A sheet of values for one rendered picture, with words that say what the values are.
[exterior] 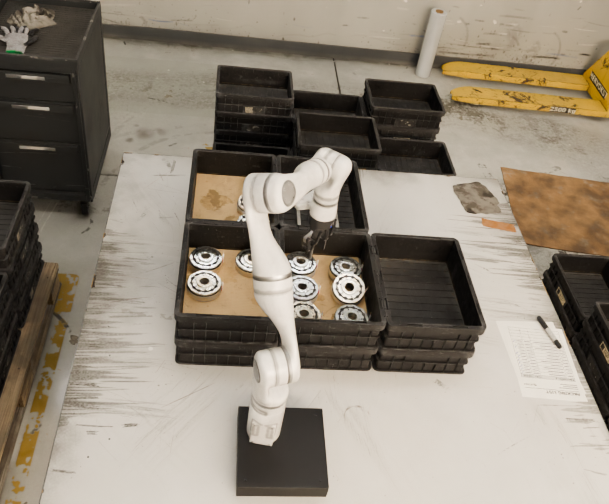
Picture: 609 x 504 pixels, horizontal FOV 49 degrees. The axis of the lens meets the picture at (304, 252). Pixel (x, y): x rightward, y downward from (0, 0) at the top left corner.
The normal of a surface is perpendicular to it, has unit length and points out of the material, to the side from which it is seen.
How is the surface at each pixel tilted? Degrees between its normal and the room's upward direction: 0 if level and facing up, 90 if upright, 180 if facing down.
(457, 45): 90
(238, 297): 0
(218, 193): 0
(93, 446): 0
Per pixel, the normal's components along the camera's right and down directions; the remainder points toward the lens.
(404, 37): 0.06, 0.69
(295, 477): 0.14, -0.71
